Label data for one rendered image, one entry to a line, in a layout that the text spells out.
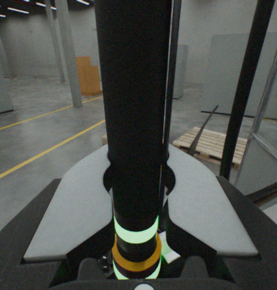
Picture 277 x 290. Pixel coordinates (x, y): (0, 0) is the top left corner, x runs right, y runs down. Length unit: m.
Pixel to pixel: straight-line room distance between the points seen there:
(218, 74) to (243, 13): 7.11
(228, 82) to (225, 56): 0.67
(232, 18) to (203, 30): 1.45
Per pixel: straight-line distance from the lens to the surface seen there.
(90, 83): 8.35
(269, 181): 1.39
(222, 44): 5.55
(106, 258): 0.39
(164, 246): 0.20
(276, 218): 0.54
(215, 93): 5.62
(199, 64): 12.26
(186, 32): 12.46
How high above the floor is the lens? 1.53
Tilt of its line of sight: 27 degrees down
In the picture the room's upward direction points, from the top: straight up
